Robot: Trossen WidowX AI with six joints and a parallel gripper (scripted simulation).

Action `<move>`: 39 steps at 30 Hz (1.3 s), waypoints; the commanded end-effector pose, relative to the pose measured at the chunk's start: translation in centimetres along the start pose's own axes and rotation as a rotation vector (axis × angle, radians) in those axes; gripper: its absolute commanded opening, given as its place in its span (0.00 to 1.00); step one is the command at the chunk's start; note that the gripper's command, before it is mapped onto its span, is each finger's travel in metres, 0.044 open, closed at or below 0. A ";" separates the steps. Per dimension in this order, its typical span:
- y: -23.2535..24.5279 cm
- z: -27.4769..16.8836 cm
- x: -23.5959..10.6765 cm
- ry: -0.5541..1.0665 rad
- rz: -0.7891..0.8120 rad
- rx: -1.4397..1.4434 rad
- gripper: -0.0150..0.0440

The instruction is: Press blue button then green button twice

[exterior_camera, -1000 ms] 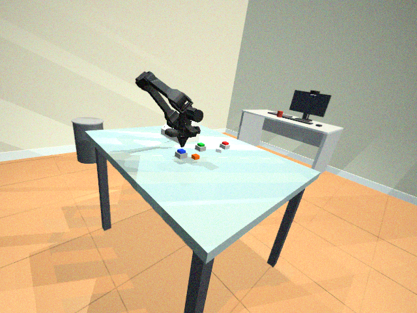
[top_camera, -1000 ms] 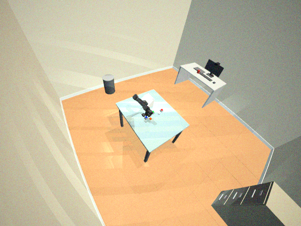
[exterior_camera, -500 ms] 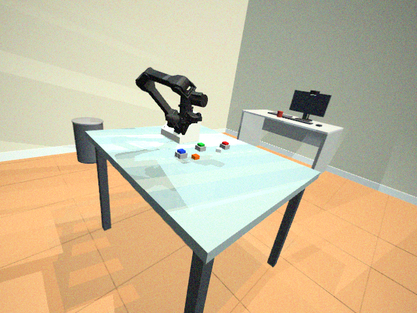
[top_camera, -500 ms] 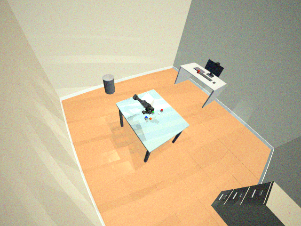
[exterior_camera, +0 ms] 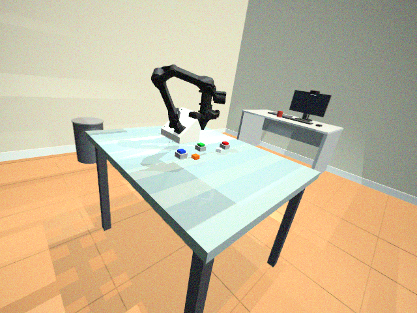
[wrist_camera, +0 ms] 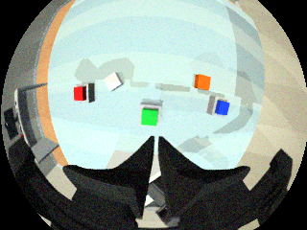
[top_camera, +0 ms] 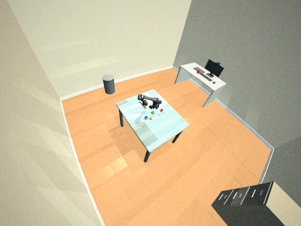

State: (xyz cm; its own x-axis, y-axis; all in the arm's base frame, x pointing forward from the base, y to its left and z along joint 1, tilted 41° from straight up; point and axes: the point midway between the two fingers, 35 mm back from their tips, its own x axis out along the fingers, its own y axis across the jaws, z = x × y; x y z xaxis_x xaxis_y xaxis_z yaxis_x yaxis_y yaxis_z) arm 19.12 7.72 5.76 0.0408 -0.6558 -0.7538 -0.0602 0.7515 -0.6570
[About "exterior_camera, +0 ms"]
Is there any blue button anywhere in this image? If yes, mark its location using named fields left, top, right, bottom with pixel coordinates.
left=175, top=149, right=188, bottom=159

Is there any green button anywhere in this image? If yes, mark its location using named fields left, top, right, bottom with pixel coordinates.
left=195, top=143, right=207, bottom=151

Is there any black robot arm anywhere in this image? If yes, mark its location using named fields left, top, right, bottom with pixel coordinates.
left=151, top=65, right=226, bottom=134

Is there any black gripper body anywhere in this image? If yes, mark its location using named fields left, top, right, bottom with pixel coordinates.
left=188, top=102, right=212, bottom=119

